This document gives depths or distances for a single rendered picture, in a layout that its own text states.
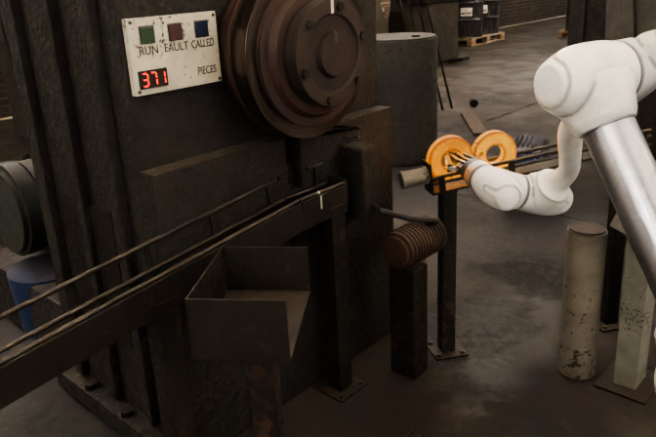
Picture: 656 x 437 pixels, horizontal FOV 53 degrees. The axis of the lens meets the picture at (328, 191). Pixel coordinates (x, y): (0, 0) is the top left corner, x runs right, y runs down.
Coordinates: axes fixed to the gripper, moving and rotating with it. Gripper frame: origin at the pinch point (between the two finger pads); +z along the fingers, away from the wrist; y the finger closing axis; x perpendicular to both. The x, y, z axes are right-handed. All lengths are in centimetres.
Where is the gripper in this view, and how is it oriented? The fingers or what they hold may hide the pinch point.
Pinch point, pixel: (450, 153)
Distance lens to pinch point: 218.4
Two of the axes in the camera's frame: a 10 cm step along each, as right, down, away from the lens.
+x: -0.4, -9.3, -3.6
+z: -2.2, -3.5, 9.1
